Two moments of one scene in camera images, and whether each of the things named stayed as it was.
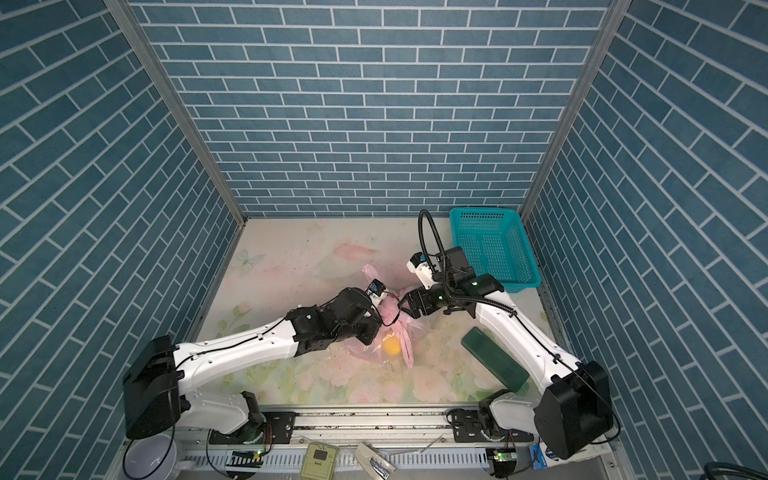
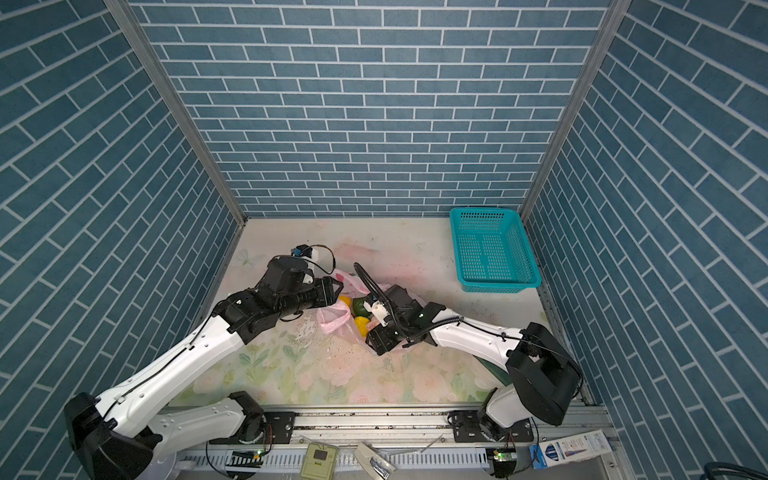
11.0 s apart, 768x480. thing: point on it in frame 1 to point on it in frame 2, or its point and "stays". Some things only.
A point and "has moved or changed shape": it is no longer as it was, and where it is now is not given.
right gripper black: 425,307 to 376,336
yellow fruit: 392,345 has moved or changed shape
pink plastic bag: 395,340 has moved or changed shape
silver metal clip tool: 374,460 stays
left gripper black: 374,325 to 325,290
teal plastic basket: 496,242 stays
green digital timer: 320,461 stays
